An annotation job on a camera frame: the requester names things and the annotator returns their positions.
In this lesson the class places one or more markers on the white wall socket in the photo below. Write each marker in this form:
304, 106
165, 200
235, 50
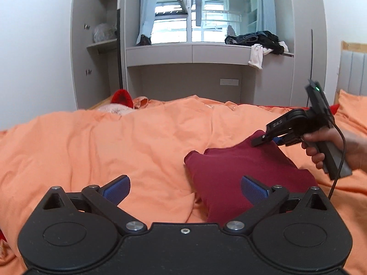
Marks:
229, 82

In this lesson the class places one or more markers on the dark bag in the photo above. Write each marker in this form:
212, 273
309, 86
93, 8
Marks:
143, 40

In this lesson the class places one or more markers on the light blue curtain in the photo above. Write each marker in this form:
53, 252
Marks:
265, 5
146, 11

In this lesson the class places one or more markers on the orange lace cloth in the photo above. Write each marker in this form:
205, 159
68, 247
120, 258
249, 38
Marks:
140, 101

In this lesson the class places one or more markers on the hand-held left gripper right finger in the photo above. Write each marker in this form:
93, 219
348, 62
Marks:
253, 190

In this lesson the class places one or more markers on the grey built-in wardrobe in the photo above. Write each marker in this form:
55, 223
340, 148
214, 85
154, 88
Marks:
215, 54

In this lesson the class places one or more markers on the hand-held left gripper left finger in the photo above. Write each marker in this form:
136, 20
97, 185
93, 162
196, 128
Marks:
117, 190

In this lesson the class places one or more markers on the clear plastic bag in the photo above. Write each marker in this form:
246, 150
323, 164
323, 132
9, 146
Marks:
103, 32

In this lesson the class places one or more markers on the person's right hand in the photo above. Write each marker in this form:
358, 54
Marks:
355, 151

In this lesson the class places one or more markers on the orange duvet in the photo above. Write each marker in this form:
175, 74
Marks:
114, 149

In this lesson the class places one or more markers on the grey padded headboard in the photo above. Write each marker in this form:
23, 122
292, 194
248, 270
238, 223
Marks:
351, 68

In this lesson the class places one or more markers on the dark red long-sleeved shirt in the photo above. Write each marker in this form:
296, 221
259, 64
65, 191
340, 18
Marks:
238, 166

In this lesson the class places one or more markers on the black leaning board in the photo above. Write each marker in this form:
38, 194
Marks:
118, 48

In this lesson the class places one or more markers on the pale pink cloth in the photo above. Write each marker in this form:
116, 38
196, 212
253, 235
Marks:
111, 108

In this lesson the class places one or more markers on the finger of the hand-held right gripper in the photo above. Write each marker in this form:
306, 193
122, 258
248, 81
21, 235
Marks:
259, 141
286, 141

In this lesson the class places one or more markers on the white hanging cloth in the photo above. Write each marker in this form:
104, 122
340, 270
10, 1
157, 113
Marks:
256, 57

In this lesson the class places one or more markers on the pile of dark clothes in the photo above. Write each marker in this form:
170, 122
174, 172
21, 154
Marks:
252, 38

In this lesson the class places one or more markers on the red plush toy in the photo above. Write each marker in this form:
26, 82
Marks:
123, 98

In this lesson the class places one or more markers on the window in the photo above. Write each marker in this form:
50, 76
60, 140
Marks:
200, 14

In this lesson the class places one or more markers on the orange pillow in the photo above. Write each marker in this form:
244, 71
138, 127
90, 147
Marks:
352, 106

